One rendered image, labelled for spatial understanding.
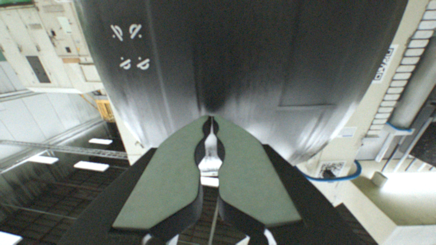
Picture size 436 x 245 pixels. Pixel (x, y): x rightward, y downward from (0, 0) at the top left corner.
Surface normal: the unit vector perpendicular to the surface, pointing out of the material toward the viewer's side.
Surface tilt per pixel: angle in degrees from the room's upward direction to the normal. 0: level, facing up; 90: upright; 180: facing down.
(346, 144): 90
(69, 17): 90
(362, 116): 90
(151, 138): 73
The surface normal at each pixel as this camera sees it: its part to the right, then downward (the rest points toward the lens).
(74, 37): -0.18, 0.43
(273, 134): 0.03, 0.69
